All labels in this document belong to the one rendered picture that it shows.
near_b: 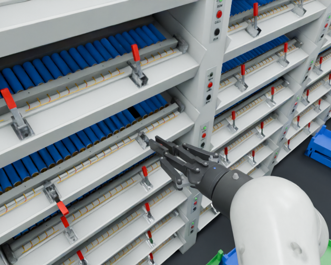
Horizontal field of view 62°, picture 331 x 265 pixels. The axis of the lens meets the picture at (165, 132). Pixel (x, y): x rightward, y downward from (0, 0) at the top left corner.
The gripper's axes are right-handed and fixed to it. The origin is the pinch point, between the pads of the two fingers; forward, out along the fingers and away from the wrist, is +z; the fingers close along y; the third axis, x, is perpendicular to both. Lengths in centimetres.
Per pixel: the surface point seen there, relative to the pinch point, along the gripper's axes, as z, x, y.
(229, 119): 16, -20, 46
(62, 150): 14.7, 3.0, -19.8
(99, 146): 11.1, 1.4, -11.8
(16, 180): 13.3, 2.2, -31.7
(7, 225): 7.6, -3.5, -37.3
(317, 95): 14, -42, 127
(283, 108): 14, -34, 88
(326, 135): 13, -86, 155
